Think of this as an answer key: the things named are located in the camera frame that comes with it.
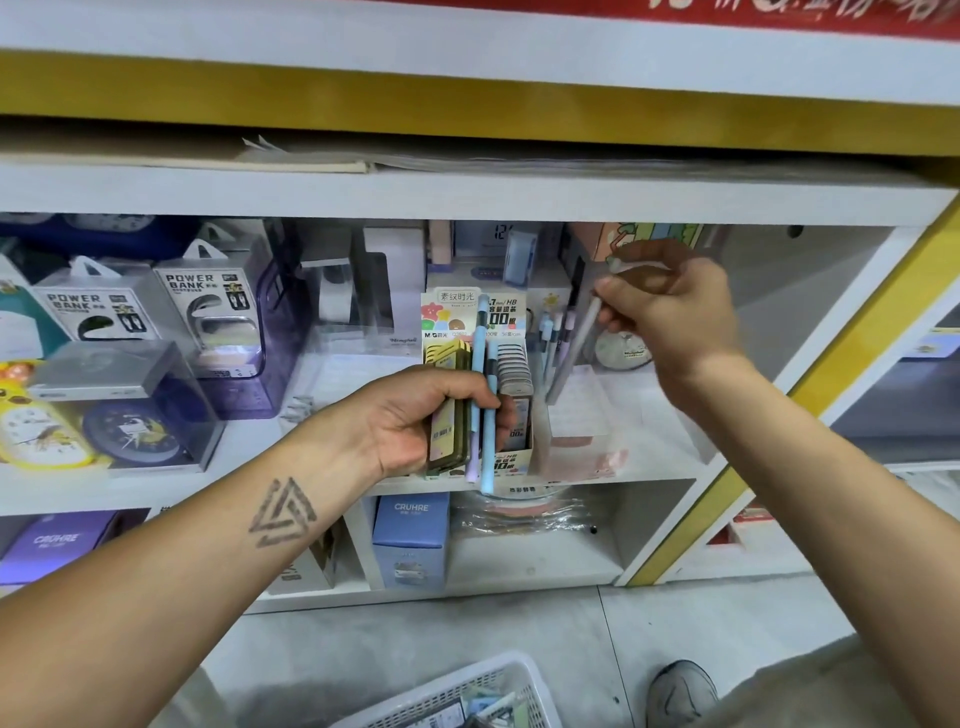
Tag person's right hand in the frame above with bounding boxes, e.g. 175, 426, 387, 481
594, 239, 746, 410

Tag person's left hand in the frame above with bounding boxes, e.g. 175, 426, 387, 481
351, 366, 520, 482

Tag light blue pen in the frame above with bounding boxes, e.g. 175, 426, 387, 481
466, 293, 491, 483
480, 373, 501, 495

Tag olive green case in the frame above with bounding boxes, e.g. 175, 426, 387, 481
423, 347, 475, 481

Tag grey pen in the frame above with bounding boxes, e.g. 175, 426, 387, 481
545, 291, 606, 406

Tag person's right forearm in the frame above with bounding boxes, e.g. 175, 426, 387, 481
658, 346, 960, 627

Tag person's left forearm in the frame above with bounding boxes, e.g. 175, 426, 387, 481
0, 393, 380, 728

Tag white round clock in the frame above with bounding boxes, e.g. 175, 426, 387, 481
592, 328, 660, 373

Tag white cardboard display box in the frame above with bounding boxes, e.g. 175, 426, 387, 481
418, 284, 538, 482

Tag row of grey lead cases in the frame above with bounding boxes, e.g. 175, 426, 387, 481
491, 336, 536, 400

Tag orange cartoon box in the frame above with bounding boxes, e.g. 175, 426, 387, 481
564, 221, 705, 265

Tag small light blue box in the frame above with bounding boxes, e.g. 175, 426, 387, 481
504, 228, 540, 288

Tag clear pen holder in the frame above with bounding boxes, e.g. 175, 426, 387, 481
541, 358, 633, 483

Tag clear plastic box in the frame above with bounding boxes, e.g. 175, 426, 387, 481
298, 222, 397, 354

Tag digital clock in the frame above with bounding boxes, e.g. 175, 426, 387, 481
452, 219, 528, 265

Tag plastic wrapped pink item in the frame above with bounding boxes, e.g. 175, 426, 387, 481
448, 481, 603, 540

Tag light blue carton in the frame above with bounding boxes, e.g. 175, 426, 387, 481
372, 492, 453, 591

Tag stack of paper sheets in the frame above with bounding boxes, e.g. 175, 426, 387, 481
238, 133, 912, 184

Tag purple transparent box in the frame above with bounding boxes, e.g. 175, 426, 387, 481
201, 222, 315, 423

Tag white shelf unit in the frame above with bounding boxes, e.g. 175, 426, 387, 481
0, 0, 960, 618

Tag white and black carton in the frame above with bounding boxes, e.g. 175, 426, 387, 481
264, 516, 340, 599

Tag red and white box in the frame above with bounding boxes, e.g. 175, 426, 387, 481
716, 504, 785, 545

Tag large power bank box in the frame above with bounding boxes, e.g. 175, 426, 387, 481
153, 238, 269, 378

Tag white plastic basket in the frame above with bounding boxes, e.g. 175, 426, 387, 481
328, 650, 565, 728

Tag dark blue round clock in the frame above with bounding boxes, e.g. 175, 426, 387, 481
81, 400, 195, 468

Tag red banner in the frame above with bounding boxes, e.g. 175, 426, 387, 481
386, 0, 960, 42

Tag clear box with silver lid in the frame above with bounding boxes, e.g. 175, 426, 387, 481
24, 340, 228, 476

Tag small power bank box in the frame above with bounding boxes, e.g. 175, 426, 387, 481
32, 256, 163, 348

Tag person's grey shoe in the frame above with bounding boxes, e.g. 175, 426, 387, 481
645, 660, 723, 728

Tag dark blue box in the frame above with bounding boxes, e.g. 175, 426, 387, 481
0, 213, 198, 262

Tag yellow alarm clock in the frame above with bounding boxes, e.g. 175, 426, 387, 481
0, 360, 100, 475

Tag purple carton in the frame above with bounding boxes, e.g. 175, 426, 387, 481
0, 510, 125, 588

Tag teal and white box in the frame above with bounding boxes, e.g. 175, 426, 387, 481
0, 255, 67, 363

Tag person's beige trousers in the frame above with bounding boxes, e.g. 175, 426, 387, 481
693, 633, 960, 728

